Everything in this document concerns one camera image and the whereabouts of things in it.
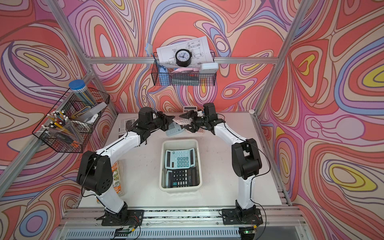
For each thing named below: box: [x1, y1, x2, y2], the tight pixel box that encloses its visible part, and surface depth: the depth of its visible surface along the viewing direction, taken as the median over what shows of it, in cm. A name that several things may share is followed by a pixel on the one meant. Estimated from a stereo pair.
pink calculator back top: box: [183, 106, 198, 114], surface depth 121 cm
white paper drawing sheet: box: [156, 36, 214, 68], surface depth 84 cm
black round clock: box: [175, 49, 192, 67], surface depth 80 cm
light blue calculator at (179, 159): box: [164, 148, 195, 170], surface depth 87 cm
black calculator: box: [171, 167, 200, 188], surface depth 82 cm
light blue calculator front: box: [166, 170, 174, 188], surface depth 83 cm
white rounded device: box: [199, 62, 219, 74], surface depth 72 cm
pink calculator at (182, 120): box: [172, 116, 193, 125], surface depth 85 cm
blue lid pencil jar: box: [68, 79, 97, 107], surface depth 74 cm
